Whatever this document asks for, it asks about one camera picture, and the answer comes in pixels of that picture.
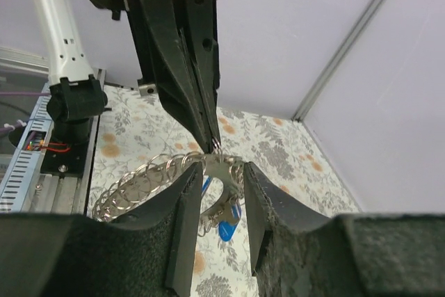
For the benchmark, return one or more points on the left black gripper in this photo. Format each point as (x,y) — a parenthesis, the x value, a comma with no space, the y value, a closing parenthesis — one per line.
(177,49)

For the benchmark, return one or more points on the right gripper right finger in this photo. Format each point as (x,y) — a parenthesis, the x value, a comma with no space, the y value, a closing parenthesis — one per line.
(296,251)

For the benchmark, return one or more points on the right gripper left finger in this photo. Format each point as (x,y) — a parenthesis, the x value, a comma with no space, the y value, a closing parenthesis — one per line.
(146,252)

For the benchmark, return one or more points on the key with blue tag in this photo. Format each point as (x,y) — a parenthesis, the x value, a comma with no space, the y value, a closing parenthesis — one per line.
(227,229)

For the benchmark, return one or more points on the blue key tag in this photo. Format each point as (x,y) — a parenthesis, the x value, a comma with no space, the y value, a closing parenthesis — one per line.
(206,185)

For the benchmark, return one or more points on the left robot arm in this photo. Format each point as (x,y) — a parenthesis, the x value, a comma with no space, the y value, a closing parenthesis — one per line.
(76,94)

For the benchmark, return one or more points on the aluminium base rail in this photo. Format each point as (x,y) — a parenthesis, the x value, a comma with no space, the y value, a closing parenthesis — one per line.
(37,180)

